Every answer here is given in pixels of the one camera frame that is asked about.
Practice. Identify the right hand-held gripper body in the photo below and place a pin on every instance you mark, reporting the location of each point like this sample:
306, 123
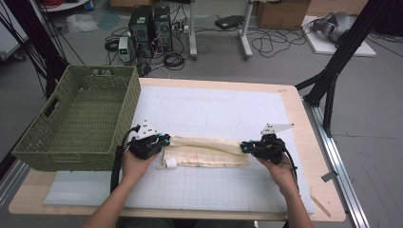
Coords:
269, 147

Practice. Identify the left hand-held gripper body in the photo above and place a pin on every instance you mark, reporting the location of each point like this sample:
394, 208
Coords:
144, 147

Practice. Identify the cream egg print cloth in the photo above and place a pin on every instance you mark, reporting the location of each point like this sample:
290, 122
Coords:
206, 153

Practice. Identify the green woven basket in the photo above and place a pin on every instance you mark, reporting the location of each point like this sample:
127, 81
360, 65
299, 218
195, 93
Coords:
82, 126

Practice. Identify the person's left hand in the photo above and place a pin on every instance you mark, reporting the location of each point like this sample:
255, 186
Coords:
136, 167

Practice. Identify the person's right hand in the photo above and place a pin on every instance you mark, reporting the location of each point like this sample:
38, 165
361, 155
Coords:
280, 174

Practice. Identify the white grid mat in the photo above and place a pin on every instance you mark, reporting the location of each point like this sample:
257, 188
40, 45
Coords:
206, 107

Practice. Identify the grey tape piece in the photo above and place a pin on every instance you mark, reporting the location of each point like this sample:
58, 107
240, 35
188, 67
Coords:
329, 176

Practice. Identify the thin wooden stick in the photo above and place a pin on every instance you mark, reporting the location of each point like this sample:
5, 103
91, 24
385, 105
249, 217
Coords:
320, 205

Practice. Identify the small grey power supply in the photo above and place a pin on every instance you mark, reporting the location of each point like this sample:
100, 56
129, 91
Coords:
123, 49

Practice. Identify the black computer tower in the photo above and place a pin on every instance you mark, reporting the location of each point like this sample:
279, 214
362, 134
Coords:
141, 28
163, 28

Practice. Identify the white desk leg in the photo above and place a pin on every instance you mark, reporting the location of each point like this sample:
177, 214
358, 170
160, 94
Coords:
245, 34
192, 31

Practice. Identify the white floor board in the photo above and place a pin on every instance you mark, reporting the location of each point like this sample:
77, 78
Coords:
323, 47

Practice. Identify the black metal stand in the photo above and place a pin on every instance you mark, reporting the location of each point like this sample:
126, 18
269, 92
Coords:
342, 53
38, 41

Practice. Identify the black flat device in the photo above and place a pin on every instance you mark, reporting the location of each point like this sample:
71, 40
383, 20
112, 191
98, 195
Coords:
228, 22

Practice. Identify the brown cardboard box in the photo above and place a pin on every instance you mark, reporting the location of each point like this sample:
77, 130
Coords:
282, 14

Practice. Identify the clear plastic bag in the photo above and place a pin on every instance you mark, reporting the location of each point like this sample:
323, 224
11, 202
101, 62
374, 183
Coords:
81, 22

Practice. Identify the grey helmet-like device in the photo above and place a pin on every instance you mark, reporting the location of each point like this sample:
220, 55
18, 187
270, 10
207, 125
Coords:
339, 25

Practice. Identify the aluminium rail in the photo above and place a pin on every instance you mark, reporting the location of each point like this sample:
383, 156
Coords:
339, 164
12, 180

